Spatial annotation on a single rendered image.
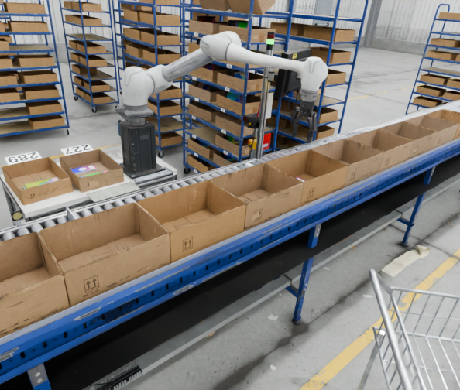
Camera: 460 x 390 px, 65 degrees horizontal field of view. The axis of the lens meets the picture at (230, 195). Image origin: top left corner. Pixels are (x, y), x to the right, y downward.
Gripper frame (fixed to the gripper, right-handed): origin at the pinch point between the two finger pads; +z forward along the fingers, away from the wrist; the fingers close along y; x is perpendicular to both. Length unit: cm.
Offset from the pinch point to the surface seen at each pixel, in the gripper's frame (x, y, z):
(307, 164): 19.0, -6.3, 24.2
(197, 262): -89, 28, 29
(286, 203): -30.4, 21.4, 23.5
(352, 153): 58, 0, 23
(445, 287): 113, 73, 119
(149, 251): -107, 22, 19
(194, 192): -67, -7, 19
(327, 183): 1.6, 21.3, 20.5
